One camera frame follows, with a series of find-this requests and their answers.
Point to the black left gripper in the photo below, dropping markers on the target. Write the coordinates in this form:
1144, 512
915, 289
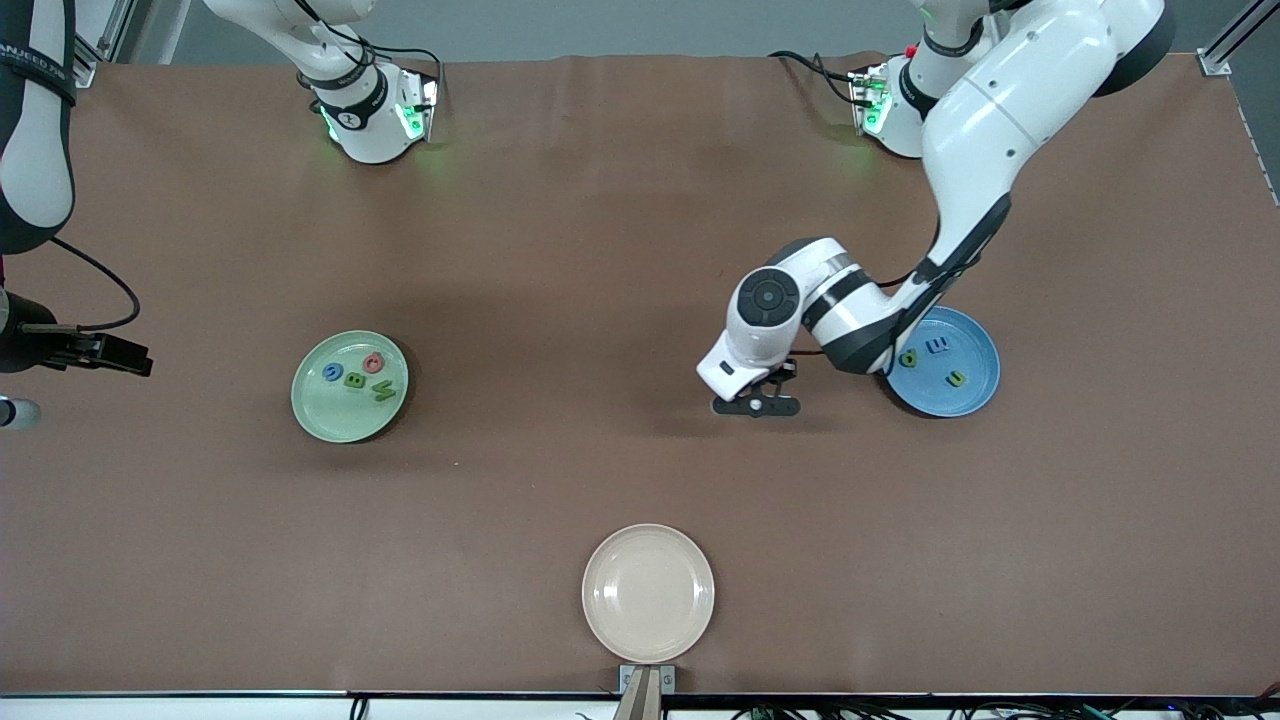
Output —
783, 374

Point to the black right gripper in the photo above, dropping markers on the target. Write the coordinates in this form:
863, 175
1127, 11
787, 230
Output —
22, 345

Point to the blue letter m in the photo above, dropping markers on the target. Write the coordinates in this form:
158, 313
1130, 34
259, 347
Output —
938, 347

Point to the blue letter G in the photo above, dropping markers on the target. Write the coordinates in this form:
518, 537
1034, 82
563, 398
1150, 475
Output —
326, 372

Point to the red letter Q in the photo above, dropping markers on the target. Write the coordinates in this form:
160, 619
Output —
366, 364

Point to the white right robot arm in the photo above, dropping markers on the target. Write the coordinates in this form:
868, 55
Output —
360, 130

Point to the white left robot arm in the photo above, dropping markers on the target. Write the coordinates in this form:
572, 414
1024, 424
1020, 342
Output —
1000, 120

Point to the brown table cover sheet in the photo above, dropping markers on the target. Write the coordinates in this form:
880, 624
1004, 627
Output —
640, 250

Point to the blue plate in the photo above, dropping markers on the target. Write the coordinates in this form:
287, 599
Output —
978, 400

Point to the light green plate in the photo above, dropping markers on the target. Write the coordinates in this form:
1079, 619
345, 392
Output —
320, 412

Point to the beige plate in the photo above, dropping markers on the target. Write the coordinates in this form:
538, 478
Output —
648, 594

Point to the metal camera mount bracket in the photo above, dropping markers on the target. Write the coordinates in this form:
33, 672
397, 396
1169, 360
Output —
647, 690

